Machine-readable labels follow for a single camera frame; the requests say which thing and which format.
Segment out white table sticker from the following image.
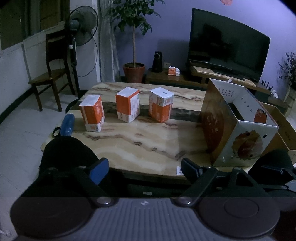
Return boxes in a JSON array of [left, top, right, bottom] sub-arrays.
[[176, 166, 184, 176]]

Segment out white apple cardboard box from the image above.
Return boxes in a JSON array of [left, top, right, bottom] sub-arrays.
[[201, 79, 279, 167]]

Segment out brown cardboard box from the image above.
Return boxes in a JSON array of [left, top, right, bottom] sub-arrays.
[[262, 102, 295, 151]]

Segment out wooden TV stand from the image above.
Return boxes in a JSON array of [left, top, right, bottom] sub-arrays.
[[144, 66, 287, 113]]

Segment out small tissue pack on stand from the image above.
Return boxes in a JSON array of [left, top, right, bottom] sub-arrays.
[[168, 66, 180, 76]]

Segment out black television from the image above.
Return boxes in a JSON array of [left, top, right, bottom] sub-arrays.
[[188, 9, 270, 82]]

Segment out dark wooden chair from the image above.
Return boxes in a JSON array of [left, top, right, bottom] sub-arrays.
[[29, 30, 76, 112]]

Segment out dark potted plant right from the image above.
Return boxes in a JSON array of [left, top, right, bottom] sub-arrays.
[[279, 52, 295, 110]]

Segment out black standing fan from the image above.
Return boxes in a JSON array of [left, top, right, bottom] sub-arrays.
[[64, 6, 98, 113]]

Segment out potted ficus tree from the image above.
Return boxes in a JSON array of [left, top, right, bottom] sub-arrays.
[[107, 0, 165, 83]]

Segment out blue handled scissors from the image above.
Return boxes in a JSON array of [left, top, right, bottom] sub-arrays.
[[52, 113, 75, 138]]

